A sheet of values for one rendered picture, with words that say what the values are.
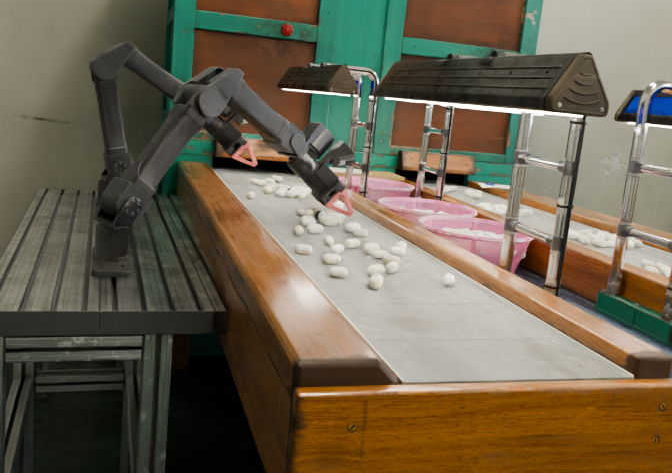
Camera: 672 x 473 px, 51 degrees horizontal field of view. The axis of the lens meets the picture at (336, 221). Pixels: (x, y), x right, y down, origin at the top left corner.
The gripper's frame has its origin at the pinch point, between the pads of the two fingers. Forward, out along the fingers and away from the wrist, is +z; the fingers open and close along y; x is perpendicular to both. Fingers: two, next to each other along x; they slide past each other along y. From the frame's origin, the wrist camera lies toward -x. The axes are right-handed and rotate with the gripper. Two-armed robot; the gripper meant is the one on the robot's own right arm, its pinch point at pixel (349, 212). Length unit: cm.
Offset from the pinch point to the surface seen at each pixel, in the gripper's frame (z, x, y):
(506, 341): -2, 5, -85
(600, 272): 31, -24, -46
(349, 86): -20.9, -22.1, 6.0
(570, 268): 32, -23, -37
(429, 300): -4, 7, -67
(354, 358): -22, 19, -96
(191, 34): -54, -11, 84
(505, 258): 8, -10, -54
